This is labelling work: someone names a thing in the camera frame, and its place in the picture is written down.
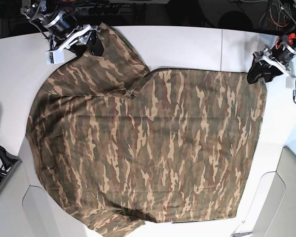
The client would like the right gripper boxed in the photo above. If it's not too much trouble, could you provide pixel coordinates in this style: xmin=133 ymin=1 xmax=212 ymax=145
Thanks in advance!
xmin=29 ymin=12 xmax=104 ymax=56

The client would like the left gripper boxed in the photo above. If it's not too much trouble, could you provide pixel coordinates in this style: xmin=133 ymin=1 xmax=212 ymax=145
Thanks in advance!
xmin=247 ymin=34 xmax=296 ymax=84

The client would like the camouflage T-shirt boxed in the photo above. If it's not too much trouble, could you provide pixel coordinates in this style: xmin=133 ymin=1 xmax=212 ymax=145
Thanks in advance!
xmin=26 ymin=23 xmax=267 ymax=237

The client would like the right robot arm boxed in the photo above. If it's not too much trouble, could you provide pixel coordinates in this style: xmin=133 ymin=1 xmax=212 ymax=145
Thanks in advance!
xmin=20 ymin=0 xmax=104 ymax=64

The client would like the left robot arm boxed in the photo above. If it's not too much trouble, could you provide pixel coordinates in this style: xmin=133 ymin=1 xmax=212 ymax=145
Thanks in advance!
xmin=247 ymin=0 xmax=296 ymax=88

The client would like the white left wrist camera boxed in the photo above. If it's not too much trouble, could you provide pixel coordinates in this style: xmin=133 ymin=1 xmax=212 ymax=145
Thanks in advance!
xmin=286 ymin=76 xmax=296 ymax=90

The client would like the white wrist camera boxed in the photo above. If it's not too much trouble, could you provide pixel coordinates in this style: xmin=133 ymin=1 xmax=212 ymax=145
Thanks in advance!
xmin=45 ymin=50 xmax=65 ymax=65
xmin=286 ymin=76 xmax=296 ymax=90

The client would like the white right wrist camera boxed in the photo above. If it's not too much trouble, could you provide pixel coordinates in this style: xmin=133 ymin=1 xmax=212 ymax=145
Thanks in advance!
xmin=45 ymin=50 xmax=65 ymax=65

